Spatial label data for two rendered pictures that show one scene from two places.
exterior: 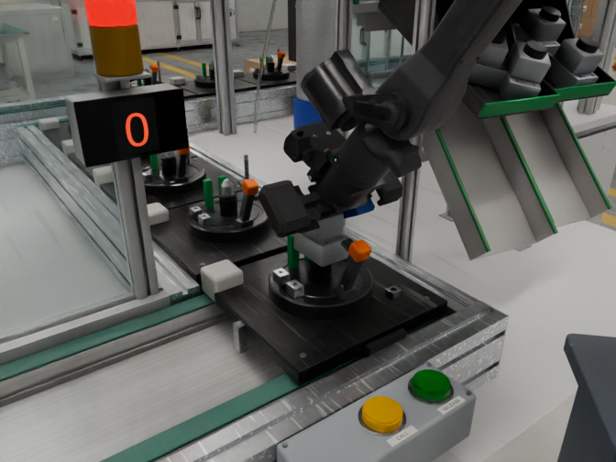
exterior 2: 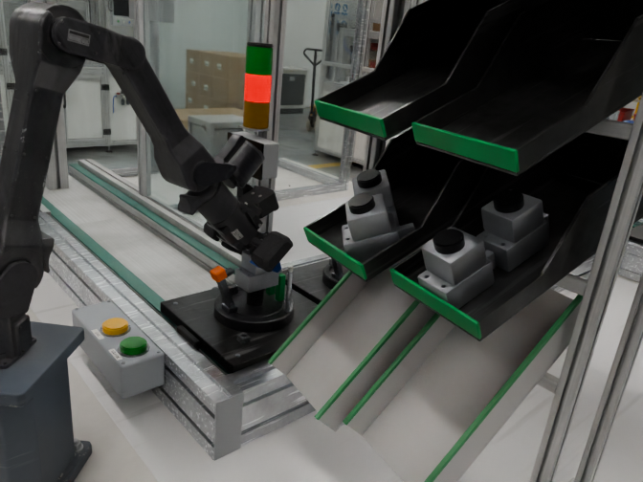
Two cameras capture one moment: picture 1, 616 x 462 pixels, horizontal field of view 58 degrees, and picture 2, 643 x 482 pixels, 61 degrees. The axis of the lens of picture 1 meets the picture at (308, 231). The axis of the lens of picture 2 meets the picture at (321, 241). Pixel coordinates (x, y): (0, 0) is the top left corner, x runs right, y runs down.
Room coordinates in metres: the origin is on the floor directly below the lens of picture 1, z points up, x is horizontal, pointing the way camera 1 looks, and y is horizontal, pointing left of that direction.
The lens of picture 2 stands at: (0.63, -0.89, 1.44)
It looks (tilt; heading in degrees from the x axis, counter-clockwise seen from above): 21 degrees down; 82
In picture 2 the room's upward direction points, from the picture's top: 6 degrees clockwise
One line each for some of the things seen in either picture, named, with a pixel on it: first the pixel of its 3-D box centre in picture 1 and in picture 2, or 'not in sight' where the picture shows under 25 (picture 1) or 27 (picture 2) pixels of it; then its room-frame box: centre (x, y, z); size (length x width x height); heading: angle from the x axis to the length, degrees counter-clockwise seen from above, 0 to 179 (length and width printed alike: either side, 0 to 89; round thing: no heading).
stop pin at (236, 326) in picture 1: (239, 336); not in sight; (0.56, 0.09, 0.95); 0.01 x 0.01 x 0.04; 36
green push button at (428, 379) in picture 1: (430, 388); (133, 347); (0.45, -0.13, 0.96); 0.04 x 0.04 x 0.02
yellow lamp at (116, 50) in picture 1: (116, 49); (255, 114); (0.62, 0.21, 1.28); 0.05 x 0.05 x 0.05
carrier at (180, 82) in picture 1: (213, 72); not in sight; (2.03, 0.34, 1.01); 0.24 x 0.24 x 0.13; 36
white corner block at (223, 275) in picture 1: (222, 280); not in sight; (0.66, 0.12, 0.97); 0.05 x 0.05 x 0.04; 36
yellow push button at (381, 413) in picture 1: (381, 416); (115, 328); (0.41, -0.07, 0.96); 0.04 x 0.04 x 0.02
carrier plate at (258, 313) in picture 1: (320, 295); (254, 317); (0.64, -0.02, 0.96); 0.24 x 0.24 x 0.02; 36
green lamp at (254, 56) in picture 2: not in sight; (258, 60); (0.62, 0.21, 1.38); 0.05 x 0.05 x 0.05
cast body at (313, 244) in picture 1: (316, 226); (262, 265); (0.65, -0.01, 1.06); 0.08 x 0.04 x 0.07; 36
